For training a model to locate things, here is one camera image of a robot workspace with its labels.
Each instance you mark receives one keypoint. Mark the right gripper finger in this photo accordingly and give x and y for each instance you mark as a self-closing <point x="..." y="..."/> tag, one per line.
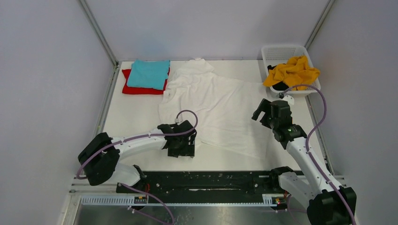
<point x="267" y="103"/>
<point x="258" y="111"/>

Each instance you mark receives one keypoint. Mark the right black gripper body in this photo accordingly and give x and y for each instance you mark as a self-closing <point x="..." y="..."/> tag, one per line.
<point x="268" y="114"/>

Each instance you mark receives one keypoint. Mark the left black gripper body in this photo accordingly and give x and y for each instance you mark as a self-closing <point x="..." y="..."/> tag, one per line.
<point x="185" y="148"/>

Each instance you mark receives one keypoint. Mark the white t-shirt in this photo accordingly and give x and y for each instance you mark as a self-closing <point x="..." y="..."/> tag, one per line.
<point x="221" y="107"/>

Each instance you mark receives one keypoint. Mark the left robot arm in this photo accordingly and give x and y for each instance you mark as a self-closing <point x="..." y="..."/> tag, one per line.
<point x="101" y="159"/>

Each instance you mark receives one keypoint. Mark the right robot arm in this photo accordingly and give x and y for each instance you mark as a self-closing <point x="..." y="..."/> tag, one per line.
<point x="326" y="201"/>

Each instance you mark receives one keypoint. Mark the black garment in basket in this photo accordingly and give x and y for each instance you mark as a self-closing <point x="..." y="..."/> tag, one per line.
<point x="281" y="86"/>

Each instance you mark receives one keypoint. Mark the yellow t-shirt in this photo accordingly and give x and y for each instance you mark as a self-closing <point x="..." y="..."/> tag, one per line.
<point x="294" y="72"/>

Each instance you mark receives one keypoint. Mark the white plastic basket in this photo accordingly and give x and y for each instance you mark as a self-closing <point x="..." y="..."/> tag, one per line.
<point x="279" y="54"/>

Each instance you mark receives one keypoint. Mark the folded red t-shirt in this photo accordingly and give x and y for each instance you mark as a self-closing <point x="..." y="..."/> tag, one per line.
<point x="139" y="91"/>

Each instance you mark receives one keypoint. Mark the folded teal t-shirt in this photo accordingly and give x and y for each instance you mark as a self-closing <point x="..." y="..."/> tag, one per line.
<point x="148" y="74"/>

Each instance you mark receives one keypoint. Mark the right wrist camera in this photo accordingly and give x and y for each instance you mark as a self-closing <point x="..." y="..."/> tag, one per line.
<point x="289" y="99"/>

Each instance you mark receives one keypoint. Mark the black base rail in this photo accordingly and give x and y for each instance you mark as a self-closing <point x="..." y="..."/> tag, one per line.
<point x="219" y="185"/>

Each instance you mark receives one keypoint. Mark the white slotted cable duct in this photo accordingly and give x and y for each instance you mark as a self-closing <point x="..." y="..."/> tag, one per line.
<point x="141" y="200"/>

